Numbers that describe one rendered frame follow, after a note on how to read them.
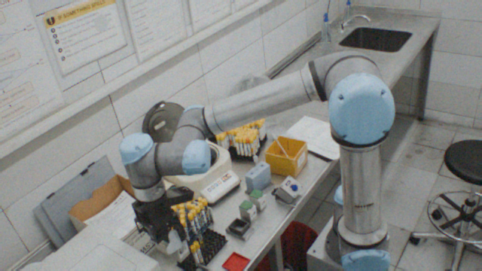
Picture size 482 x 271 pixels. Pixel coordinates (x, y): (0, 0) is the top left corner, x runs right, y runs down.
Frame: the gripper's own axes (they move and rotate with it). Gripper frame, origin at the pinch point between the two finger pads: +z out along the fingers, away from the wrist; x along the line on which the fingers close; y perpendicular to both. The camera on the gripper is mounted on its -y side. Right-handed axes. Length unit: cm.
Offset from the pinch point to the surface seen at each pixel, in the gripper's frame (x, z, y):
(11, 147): -56, -21, 11
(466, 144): 48, 47, -148
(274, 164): -10, 19, -61
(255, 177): -9, 15, -47
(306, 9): -64, 0, -188
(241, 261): 4.6, 24.4, -18.4
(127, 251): -4.7, -5.4, 11.3
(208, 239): -9.8, 22.5, -18.9
